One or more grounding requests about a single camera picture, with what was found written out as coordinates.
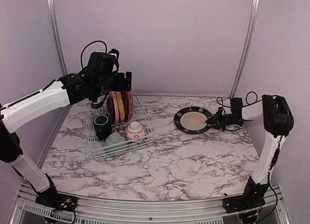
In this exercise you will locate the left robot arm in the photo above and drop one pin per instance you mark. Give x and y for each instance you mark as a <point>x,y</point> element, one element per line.
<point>65,91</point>

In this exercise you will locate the white wire dish rack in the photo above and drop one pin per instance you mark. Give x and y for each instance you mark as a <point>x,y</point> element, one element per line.
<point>119,126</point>

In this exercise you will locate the brown and white cup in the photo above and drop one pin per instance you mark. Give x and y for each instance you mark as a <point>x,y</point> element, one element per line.
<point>97,108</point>

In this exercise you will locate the yellow polka dot plate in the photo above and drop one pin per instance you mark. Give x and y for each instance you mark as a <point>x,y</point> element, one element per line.
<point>120,106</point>

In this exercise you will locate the pale green bowl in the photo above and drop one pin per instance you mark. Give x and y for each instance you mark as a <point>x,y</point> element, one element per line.
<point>115,145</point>

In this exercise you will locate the aluminium frame post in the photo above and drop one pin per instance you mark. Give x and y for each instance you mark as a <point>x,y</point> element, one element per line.
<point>56,34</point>
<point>246,47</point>

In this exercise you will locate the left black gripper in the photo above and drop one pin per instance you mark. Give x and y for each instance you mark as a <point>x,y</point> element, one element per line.
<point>120,85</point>

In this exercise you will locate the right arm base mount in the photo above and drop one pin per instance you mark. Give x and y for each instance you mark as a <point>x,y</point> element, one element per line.
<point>239,203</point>

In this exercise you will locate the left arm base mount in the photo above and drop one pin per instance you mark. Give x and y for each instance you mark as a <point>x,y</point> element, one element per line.
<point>58,201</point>

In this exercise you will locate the dark brown plate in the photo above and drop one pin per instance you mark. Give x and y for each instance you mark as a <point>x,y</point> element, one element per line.
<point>110,110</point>

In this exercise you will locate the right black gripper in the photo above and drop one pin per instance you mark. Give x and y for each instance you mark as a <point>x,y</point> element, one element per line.
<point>217,117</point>

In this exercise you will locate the red patterned white bowl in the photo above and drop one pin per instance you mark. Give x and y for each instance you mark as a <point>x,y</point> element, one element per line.
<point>135,131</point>

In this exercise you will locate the pink plate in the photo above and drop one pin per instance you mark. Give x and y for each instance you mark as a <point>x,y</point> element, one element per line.
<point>116,116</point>

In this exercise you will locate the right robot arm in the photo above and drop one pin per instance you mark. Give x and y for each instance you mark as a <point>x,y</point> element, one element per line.
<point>277,121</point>

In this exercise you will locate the black striped plate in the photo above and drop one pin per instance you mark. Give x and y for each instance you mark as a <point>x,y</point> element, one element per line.
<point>192,120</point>

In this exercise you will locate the right aluminium frame post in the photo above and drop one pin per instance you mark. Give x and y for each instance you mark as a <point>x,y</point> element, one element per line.
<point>246,47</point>

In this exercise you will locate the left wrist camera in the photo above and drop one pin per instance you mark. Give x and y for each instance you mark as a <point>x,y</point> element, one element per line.
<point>104,64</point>

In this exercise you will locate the maroon polka dot plate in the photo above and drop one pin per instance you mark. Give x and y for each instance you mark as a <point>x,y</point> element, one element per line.
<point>128,104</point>

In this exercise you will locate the left aluminium frame post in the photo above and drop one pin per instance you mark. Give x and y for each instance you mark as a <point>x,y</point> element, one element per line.
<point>56,34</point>

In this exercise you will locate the dark green mug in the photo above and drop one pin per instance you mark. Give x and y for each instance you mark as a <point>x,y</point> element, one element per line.
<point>102,127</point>

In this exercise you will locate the front aluminium rail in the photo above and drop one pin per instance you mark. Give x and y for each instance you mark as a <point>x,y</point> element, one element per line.
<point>91,210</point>

